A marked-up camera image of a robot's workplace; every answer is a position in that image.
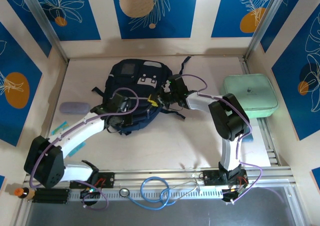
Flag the lilac glasses case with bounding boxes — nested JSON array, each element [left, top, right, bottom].
[[59, 101, 90, 115]]

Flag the aluminium side rail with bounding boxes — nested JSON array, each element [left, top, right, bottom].
[[238, 55, 281, 167]]

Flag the small blue box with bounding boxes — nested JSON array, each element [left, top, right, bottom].
[[241, 132, 255, 143]]

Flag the blue printed tissue packet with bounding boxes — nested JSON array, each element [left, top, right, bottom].
[[51, 120, 87, 158]]

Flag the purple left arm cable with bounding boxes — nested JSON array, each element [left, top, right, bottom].
[[29, 87, 140, 211]]

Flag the aluminium frame post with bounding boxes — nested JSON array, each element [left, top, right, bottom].
[[243, 0, 293, 61], [18, 0, 69, 62]]

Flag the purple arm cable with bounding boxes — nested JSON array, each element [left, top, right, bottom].
[[29, 87, 140, 211], [178, 73, 286, 206]]

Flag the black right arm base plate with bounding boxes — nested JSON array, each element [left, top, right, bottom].
[[202, 169, 250, 187]]

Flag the navy blue backpack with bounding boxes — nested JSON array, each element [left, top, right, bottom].
[[91, 56, 192, 136]]

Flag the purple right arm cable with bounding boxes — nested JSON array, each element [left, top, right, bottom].
[[178, 73, 286, 206]]

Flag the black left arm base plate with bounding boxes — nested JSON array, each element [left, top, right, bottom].
[[69, 171, 116, 189]]

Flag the blue floral wall poster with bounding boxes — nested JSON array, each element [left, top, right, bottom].
[[259, 0, 309, 53], [0, 22, 43, 147], [32, 0, 102, 42], [211, 0, 275, 39], [271, 9, 320, 141], [0, 0, 53, 59], [110, 0, 200, 40]]

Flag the blue stethoscope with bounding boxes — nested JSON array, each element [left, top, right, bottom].
[[118, 176, 202, 211]]

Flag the aluminium front rail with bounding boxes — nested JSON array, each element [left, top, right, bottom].
[[23, 170, 293, 187]]

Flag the slotted grey cable duct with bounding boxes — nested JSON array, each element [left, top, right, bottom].
[[68, 187, 226, 202]]

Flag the mint green zip case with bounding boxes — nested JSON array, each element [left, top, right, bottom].
[[222, 73, 280, 119]]

